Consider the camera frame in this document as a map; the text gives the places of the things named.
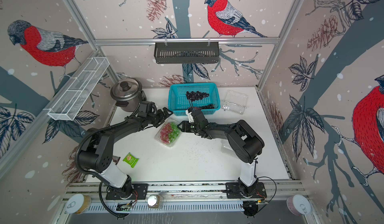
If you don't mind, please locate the black hanging wire basket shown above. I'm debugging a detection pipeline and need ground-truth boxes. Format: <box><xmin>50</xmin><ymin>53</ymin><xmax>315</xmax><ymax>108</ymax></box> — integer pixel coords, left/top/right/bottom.
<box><xmin>154</xmin><ymin>42</ymin><xmax>220</xmax><ymax>64</ymax></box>

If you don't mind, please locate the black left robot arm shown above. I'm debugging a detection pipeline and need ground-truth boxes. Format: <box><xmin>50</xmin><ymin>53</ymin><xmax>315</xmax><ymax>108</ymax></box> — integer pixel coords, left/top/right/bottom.
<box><xmin>75</xmin><ymin>101</ymin><xmax>173</xmax><ymax>198</ymax></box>

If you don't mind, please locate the white wire shelf basket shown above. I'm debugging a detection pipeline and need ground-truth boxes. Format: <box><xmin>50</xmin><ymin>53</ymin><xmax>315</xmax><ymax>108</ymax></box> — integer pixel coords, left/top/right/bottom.
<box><xmin>48</xmin><ymin>57</ymin><xmax>110</xmax><ymax>121</ymax></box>

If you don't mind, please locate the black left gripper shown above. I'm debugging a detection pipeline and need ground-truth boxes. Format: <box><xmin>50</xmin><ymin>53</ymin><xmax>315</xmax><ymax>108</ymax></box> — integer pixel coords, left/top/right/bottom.
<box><xmin>146</xmin><ymin>107</ymin><xmax>174</xmax><ymax>127</ymax></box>

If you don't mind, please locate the stainless steel rice cooker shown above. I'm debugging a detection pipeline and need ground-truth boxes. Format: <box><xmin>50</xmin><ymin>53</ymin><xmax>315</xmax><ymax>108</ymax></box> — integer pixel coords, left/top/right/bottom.
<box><xmin>110</xmin><ymin>78</ymin><xmax>147</xmax><ymax>112</ymax></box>

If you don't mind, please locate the clear plastic clamshell container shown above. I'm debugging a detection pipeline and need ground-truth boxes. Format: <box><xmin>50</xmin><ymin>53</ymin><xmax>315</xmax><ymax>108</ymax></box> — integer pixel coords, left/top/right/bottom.
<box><xmin>155</xmin><ymin>119</ymin><xmax>182</xmax><ymax>147</ymax></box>

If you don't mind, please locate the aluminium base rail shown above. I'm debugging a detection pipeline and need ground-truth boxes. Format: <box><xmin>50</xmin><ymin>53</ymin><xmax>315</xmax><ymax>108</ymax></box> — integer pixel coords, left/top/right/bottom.
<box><xmin>59</xmin><ymin>178</ymin><xmax>307</xmax><ymax>214</ymax></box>

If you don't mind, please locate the green grape bunch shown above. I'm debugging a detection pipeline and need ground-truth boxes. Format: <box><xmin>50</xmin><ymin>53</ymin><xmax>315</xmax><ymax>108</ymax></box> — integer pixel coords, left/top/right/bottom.
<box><xmin>167</xmin><ymin>122</ymin><xmax>181</xmax><ymax>143</ymax></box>

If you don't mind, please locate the red grape bunch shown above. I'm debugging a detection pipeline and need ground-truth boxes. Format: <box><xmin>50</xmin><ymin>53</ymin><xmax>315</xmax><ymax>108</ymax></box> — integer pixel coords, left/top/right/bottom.
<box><xmin>160</xmin><ymin>124</ymin><xmax>169</xmax><ymax>144</ymax></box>

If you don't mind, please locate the teal plastic basket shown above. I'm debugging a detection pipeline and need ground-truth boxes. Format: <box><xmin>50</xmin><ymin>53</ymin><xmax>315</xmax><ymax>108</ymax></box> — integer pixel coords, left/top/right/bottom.
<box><xmin>168</xmin><ymin>83</ymin><xmax>221</xmax><ymax>116</ymax></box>

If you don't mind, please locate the dark purple grape bunch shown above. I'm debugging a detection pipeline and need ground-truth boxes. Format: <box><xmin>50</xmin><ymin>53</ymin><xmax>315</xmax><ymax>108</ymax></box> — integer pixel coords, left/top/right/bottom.
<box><xmin>186</xmin><ymin>91</ymin><xmax>210</xmax><ymax>102</ymax></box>

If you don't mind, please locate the green snack packet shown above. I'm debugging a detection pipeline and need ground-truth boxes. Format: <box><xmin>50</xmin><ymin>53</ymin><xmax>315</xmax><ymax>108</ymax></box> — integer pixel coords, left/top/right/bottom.
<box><xmin>123</xmin><ymin>153</ymin><xmax>139</xmax><ymax>168</ymax></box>

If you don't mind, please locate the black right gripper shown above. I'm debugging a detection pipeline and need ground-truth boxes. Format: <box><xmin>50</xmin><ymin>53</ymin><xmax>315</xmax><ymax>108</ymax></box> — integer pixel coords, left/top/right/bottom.
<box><xmin>177</xmin><ymin>119</ymin><xmax>202</xmax><ymax>133</ymax></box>

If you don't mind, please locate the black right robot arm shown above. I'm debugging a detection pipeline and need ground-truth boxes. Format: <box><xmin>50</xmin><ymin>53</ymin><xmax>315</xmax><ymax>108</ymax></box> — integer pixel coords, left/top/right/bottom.
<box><xmin>178</xmin><ymin>108</ymin><xmax>265</xmax><ymax>198</ymax></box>

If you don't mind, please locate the small silver round can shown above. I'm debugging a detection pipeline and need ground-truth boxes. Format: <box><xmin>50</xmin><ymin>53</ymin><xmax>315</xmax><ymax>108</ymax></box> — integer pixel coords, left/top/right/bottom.
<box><xmin>147</xmin><ymin>195</ymin><xmax>161</xmax><ymax>209</ymax></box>

